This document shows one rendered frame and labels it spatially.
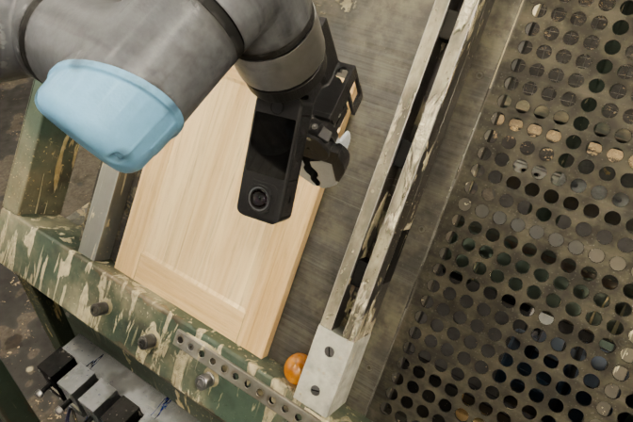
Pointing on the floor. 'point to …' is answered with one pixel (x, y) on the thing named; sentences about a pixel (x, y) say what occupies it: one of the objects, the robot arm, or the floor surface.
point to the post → (13, 400)
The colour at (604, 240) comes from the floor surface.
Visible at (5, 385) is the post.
